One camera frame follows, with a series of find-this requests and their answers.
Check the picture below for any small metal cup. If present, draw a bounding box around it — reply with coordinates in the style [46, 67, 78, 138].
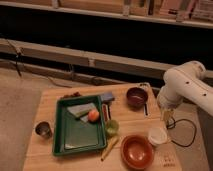
[35, 122, 52, 139]

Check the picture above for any black cable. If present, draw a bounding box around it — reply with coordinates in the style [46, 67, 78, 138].
[165, 117, 198, 148]

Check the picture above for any red-brown bowl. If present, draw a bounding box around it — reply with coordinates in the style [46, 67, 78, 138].
[120, 135, 154, 171]

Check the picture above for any blue sponge block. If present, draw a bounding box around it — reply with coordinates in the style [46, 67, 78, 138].
[100, 92, 115, 102]

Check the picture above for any dark red small object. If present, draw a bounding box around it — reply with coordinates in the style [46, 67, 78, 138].
[62, 92, 82, 99]

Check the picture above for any white plastic cup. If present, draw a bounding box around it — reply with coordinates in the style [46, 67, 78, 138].
[148, 127, 167, 146]

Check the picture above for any red and black tool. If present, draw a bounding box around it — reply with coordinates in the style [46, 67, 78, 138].
[102, 104, 111, 122]

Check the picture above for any red apple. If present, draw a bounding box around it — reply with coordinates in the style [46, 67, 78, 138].
[88, 109, 99, 122]

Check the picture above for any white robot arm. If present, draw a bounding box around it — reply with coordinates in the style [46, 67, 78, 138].
[157, 61, 213, 117]

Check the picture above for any grey-green cloth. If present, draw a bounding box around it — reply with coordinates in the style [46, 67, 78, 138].
[67, 103, 98, 122]

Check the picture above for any yellow marker pen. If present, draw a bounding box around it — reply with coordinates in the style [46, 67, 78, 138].
[101, 136, 119, 161]

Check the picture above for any green plastic tray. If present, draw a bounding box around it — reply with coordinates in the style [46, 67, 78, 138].
[52, 95, 107, 156]

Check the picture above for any green cup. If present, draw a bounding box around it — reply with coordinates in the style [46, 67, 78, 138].
[106, 120, 119, 137]

